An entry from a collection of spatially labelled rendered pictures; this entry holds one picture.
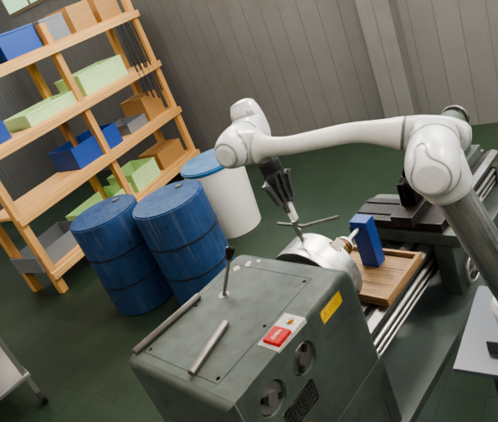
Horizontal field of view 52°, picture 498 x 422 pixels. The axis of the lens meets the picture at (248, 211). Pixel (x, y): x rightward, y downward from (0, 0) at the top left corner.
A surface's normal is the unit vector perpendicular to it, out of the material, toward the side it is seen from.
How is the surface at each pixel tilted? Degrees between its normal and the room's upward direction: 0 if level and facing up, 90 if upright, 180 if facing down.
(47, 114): 90
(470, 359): 0
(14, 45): 90
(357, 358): 90
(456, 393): 0
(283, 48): 90
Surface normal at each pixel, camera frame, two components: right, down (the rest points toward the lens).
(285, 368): 0.71, 0.05
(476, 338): -0.35, -0.84
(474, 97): -0.50, 0.55
